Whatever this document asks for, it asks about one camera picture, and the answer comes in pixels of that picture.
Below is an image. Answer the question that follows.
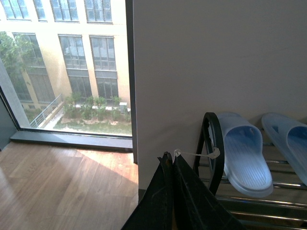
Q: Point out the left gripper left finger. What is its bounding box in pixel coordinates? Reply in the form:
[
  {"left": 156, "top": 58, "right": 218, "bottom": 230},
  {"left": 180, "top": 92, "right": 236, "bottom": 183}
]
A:
[{"left": 122, "top": 152, "right": 173, "bottom": 230}]

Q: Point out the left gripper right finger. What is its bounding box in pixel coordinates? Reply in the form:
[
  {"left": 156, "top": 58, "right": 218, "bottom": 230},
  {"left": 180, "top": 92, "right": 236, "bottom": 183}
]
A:
[{"left": 173, "top": 149, "right": 245, "bottom": 230}]

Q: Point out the light blue slipper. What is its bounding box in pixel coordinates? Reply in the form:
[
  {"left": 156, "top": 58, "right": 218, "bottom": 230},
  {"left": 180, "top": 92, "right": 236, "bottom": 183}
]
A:
[
  {"left": 261, "top": 113, "right": 307, "bottom": 184},
  {"left": 217, "top": 112, "right": 273, "bottom": 197}
]

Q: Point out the black metal shoe rack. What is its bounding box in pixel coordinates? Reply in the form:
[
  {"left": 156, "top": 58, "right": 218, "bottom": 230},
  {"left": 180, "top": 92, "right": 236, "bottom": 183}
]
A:
[{"left": 193, "top": 112, "right": 307, "bottom": 230}]

